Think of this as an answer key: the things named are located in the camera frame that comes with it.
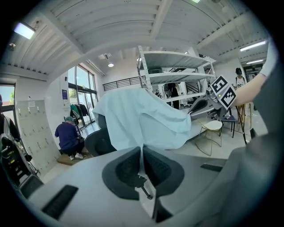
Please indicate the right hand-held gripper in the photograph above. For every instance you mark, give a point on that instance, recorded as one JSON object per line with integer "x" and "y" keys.
{"x": 224, "y": 93}

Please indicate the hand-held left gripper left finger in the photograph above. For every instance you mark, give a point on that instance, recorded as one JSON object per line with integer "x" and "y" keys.
{"x": 88, "y": 188}

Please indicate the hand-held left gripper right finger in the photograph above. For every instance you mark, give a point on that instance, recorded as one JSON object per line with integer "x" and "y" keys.
{"x": 190, "y": 177}

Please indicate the black office chair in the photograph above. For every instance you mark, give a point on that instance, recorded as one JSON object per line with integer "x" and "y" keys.
{"x": 99, "y": 142}

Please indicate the light blue clothes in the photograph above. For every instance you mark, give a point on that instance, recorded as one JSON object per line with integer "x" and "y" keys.
{"x": 137, "y": 115}

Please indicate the person's right forearm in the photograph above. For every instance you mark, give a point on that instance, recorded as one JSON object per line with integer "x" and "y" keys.
{"x": 248, "y": 93}

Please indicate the clothes rack with dark garments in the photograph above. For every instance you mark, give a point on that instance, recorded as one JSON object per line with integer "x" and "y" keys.
{"x": 78, "y": 110}

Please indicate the brown wooden platform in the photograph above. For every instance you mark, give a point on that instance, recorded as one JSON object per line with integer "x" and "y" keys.
{"x": 66, "y": 159}

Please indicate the white metal shelf rack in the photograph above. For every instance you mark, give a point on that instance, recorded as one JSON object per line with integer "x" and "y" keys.
{"x": 177, "y": 58}

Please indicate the tube ceiling light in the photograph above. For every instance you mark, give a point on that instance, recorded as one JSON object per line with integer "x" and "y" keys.
{"x": 253, "y": 45}
{"x": 255, "y": 61}

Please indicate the grey locker cabinet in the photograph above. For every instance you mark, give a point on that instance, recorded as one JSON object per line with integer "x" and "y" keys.
{"x": 35, "y": 133}

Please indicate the black and white backpack rig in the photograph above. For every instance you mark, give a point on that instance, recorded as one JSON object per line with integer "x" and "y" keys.
{"x": 13, "y": 159}

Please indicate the black metal railing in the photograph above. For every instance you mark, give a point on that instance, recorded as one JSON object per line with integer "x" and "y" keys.
{"x": 124, "y": 83}

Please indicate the rectangular ceiling lamp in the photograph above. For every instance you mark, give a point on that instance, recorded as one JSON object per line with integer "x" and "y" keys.
{"x": 24, "y": 31}

